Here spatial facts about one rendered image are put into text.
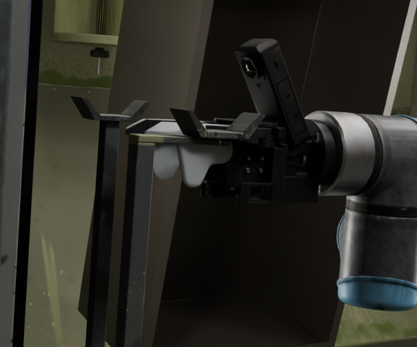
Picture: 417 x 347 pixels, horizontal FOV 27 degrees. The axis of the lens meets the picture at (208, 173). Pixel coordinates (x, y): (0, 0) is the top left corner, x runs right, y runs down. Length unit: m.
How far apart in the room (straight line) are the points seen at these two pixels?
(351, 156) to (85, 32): 2.17
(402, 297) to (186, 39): 1.00
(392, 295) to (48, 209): 2.19
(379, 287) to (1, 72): 0.48
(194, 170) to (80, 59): 2.56
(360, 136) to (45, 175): 2.29
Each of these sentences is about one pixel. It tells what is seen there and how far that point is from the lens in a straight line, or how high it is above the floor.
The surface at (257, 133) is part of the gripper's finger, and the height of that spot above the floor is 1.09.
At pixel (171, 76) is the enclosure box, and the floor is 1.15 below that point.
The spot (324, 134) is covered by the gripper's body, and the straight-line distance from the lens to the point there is 0.89.
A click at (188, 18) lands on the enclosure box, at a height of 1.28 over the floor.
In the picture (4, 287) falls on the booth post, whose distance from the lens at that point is 1.28.
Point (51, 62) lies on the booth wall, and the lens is 3.30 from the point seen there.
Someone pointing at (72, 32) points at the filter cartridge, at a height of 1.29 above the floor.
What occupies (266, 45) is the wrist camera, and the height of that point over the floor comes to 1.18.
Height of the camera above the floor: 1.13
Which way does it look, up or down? 6 degrees down
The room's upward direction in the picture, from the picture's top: 4 degrees clockwise
